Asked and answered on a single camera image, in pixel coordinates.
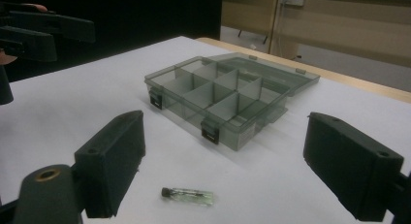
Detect wooden table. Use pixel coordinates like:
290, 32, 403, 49
195, 36, 411, 105

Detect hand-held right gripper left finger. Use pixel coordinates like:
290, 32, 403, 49
74, 110, 146, 219

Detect thin wall cable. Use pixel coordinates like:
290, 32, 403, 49
272, 0, 287, 53

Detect black stand legs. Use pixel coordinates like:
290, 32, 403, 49
237, 28, 269, 46

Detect clear grey compartment organizer box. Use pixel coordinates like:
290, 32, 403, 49
143, 51, 321, 152

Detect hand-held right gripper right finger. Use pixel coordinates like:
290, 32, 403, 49
302, 112, 405, 223

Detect white table cover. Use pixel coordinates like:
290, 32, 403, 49
0, 35, 411, 224

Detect small clear plastic tube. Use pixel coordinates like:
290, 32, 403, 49
160, 186, 215, 208

